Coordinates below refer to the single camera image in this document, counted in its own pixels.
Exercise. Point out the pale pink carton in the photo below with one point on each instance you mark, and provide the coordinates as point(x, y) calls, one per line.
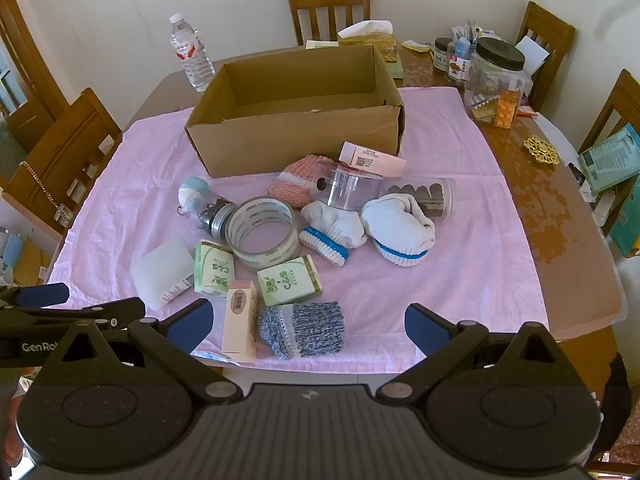
point(240, 320)
point(380, 162)

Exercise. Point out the teal cardboard box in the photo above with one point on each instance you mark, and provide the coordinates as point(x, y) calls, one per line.
point(627, 225)

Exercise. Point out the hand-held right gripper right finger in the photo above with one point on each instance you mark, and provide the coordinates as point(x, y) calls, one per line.
point(425, 325)

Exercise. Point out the large clear jar black lid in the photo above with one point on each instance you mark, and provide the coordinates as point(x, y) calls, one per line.
point(492, 80)

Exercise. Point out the clear jar with dark discs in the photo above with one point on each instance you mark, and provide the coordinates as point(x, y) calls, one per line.
point(425, 197)

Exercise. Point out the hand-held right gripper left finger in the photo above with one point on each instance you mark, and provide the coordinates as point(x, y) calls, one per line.
point(190, 322)

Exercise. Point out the orange pill blister pack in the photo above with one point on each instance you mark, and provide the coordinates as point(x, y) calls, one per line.
point(506, 110)

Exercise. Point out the clear tape roll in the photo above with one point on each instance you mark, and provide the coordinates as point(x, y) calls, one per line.
point(260, 260)

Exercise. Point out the green book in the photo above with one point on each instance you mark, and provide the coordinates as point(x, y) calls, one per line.
point(395, 66)

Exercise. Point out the white sock with blue stripe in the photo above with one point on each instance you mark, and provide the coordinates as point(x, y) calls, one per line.
point(400, 225)
point(335, 227)

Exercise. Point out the brown label jar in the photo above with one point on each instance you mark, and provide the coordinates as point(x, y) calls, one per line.
point(459, 70)

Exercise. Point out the silver pill blister pack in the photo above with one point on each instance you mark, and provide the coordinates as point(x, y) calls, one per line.
point(482, 109)

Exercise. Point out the blue cap bottle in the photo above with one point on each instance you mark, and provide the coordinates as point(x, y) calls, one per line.
point(462, 47)

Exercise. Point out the pink knitted sock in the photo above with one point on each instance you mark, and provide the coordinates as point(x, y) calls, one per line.
point(295, 180)

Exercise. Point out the white paper card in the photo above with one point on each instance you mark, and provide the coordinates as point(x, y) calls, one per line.
point(530, 55)

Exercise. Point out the white power strip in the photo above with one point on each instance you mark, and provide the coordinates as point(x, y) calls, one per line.
point(604, 206)

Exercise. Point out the yellow tissue box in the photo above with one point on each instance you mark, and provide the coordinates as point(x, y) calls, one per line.
point(370, 40)

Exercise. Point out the clear plastic container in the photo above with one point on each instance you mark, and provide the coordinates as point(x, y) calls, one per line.
point(350, 190)

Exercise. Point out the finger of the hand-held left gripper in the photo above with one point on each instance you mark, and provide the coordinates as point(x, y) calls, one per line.
point(100, 310)
point(45, 294)

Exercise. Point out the pink cloth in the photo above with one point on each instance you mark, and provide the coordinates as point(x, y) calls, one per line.
point(450, 240)

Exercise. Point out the brown cardboard box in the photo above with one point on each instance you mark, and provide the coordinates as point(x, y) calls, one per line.
point(300, 135)

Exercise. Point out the white tissue packet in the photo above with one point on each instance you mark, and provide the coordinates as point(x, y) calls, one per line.
point(160, 270)

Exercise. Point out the yellow notepad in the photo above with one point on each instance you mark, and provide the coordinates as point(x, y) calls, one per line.
point(416, 46)

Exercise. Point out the glass jar of binder clips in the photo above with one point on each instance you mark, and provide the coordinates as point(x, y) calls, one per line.
point(217, 222)

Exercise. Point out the small jar dark lid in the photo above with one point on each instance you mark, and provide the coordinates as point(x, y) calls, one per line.
point(442, 57)

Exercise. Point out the green tissue packet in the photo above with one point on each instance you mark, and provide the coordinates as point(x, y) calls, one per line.
point(215, 270)
point(290, 282)

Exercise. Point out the grey knitted sock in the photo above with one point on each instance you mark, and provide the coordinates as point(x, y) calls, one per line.
point(305, 330)

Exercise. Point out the brown wooden desktop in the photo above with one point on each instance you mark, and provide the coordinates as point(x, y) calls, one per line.
point(545, 200)

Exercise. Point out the clear plastic water bottle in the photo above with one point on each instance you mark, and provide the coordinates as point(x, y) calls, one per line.
point(192, 60)

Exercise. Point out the red packet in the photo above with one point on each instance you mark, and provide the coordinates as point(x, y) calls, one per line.
point(527, 110)

